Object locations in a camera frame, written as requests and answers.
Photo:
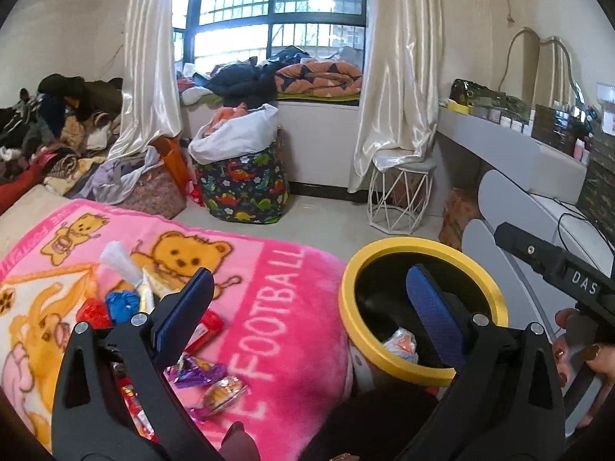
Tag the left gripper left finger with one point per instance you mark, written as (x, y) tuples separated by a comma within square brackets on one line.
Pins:
[(90, 420)]

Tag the white round chair back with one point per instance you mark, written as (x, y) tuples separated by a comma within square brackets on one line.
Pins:
[(528, 297)]

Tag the purple candy wrapper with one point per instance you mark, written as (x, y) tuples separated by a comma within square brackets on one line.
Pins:
[(191, 371)]

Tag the yellow rimmed black trash bin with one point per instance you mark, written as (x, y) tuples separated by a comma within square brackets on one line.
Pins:
[(420, 285)]

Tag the arched vanity mirror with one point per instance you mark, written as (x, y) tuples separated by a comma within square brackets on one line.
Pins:
[(539, 71)]

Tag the right hand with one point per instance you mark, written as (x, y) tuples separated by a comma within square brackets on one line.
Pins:
[(584, 358)]

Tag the white plastic wrapper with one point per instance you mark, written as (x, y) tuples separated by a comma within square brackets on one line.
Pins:
[(153, 288)]

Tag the white bag in basket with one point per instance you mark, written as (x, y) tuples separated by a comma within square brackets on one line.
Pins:
[(235, 132)]

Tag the black storage organizer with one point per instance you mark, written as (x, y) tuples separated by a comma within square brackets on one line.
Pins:
[(577, 134)]

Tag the dinosaur print laundry basket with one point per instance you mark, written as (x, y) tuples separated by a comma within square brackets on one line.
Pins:
[(251, 189)]

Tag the cream curtain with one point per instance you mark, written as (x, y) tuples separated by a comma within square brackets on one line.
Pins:
[(151, 106), (400, 93)]

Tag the dark cosmetic bag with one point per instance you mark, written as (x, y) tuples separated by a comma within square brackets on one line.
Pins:
[(471, 94)]

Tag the orange paper bag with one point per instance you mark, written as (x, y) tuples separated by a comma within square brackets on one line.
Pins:
[(169, 151)]

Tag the small red snack packet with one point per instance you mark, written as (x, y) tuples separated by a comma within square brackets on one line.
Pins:
[(209, 327)]

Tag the right cream curtain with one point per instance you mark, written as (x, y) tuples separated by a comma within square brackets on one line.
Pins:
[(400, 93)]

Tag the red wrapper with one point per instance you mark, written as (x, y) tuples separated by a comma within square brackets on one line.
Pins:
[(94, 312)]

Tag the barred window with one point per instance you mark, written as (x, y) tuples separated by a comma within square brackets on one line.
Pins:
[(211, 33)]

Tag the pink bear blanket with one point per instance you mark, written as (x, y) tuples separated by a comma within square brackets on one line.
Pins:
[(282, 332)]

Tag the blue crumpled wrapper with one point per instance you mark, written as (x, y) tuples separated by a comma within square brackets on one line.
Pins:
[(122, 306)]

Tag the orange black folded quilt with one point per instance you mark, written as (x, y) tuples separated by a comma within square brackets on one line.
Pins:
[(323, 79)]

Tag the floral fabric bag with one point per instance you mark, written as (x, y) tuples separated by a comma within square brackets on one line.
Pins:
[(156, 193)]

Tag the trash inside bin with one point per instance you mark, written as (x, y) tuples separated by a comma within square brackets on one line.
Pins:
[(402, 343)]

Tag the white wire stool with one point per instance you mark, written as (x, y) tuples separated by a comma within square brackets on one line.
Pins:
[(398, 197)]

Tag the clear orange snack wrapper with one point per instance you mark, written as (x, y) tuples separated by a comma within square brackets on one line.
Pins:
[(218, 397)]

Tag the black clothes on sill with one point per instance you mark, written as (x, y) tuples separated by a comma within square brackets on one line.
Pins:
[(249, 82)]

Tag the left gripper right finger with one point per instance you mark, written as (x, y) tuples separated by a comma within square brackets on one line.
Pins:
[(505, 402)]

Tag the white vanity desk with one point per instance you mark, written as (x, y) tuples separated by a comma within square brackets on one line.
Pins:
[(529, 185)]

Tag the clothes pile on bed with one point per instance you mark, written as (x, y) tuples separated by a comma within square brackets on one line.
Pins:
[(68, 116)]

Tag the left cream curtain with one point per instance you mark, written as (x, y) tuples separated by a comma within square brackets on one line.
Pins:
[(151, 106)]

